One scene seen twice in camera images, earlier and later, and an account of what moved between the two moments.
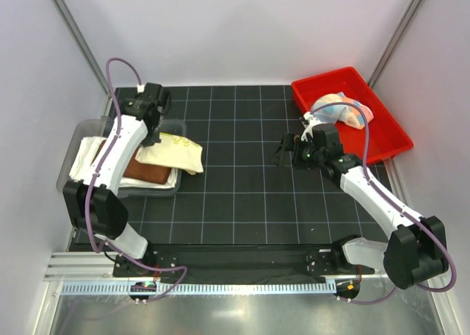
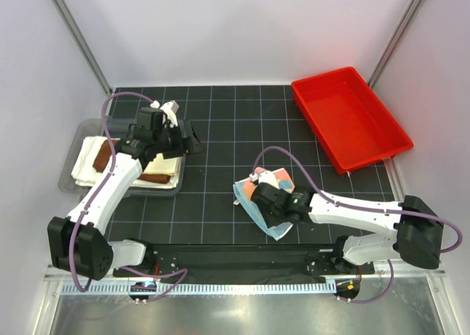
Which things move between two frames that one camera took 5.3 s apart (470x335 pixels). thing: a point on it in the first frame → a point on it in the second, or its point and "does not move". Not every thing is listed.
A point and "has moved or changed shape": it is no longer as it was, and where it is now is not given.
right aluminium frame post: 406,20 does not move
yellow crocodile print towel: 173,151 has moved or changed shape
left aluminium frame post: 84,45 does not move
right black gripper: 288,144 → 270,220
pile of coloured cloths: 334,114 → 243,189
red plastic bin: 386,137 does not move
